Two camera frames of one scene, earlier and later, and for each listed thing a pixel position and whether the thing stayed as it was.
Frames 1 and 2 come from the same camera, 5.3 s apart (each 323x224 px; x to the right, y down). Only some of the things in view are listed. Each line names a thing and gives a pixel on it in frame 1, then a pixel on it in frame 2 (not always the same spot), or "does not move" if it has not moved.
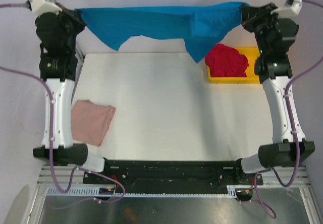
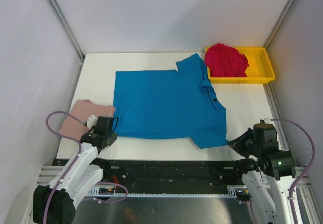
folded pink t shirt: x=90 y=121 does not move
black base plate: x=207 y=174 does not move
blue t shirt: x=195 y=24 → x=178 y=103
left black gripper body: x=72 y=25 → x=112 y=137
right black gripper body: x=262 y=23 → x=246 y=144
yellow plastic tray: x=251 y=53 does not move
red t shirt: x=224 y=61 does not move
